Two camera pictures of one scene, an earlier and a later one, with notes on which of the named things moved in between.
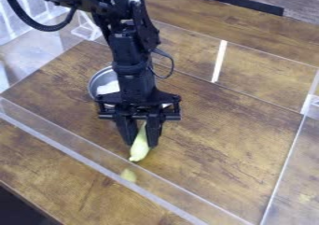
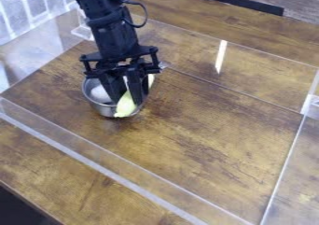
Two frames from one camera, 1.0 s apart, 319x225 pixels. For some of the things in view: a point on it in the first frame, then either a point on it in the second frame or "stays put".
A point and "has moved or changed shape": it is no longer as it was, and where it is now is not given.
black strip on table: (243, 2) stays put
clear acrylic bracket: (87, 28) stays put
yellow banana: (140, 148) has moved or changed shape
